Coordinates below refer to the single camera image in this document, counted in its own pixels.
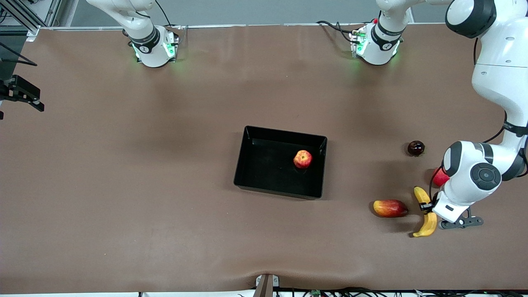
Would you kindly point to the red yellow apple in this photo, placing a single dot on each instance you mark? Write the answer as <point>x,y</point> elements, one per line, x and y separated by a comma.
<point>302,159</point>

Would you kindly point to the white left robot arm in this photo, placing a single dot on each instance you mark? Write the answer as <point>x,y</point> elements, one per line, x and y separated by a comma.
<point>499,74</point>

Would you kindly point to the grey table edge bracket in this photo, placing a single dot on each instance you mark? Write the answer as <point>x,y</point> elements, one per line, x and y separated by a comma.
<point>266,284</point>

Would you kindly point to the brown table cover mat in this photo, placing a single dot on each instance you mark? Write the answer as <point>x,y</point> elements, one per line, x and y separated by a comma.
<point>165,185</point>

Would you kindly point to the yellow banana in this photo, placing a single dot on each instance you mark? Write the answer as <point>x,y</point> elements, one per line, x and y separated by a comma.
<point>429,227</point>

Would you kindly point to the red yellow mango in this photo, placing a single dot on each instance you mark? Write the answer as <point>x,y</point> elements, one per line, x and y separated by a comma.
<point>390,208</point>

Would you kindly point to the black rectangular plastic box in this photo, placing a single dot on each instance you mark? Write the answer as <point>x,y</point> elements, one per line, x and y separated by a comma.
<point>268,173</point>

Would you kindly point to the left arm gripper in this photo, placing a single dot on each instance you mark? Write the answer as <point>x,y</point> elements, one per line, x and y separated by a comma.
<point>427,206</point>

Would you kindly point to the dark purple plum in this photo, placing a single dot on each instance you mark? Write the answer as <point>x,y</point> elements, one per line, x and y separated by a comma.
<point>416,148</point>

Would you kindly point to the aluminium frame profile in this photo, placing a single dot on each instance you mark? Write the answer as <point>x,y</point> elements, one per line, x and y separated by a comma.
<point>24,18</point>

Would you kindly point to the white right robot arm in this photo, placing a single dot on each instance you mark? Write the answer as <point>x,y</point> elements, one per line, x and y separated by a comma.
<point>144,41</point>

